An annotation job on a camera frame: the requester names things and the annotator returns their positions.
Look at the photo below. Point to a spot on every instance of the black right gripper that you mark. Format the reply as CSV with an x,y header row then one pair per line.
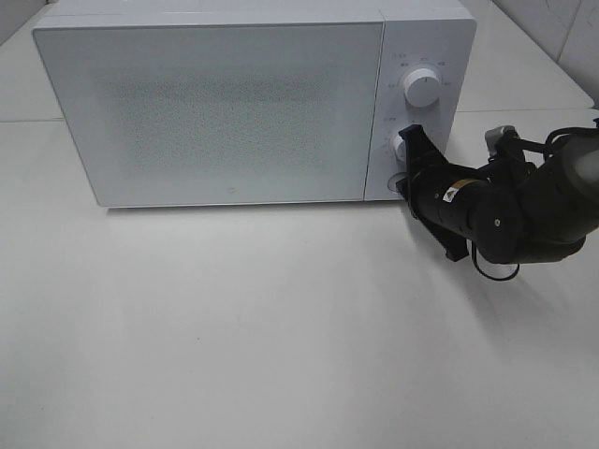
x,y
440,196

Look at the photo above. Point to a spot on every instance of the white timer knob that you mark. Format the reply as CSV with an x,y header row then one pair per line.
x,y
399,147

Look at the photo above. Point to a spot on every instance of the white microwave door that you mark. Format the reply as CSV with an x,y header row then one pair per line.
x,y
177,116

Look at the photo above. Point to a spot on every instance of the upper white power knob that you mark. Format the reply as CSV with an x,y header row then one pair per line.
x,y
422,87

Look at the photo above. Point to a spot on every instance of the white microwave oven body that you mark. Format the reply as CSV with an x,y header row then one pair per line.
x,y
434,34

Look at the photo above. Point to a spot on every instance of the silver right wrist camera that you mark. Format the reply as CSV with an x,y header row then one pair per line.
x,y
493,136

